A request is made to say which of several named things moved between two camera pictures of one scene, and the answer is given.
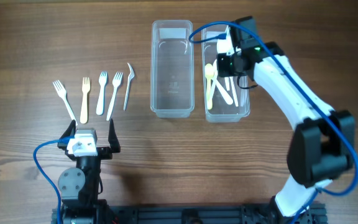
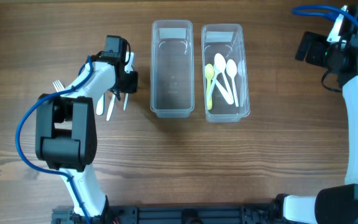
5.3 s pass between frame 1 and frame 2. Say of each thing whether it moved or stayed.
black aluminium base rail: stayed
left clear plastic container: stayed
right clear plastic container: stayed
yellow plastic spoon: stayed
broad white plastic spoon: stayed
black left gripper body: moved
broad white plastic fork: stayed
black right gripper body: moved
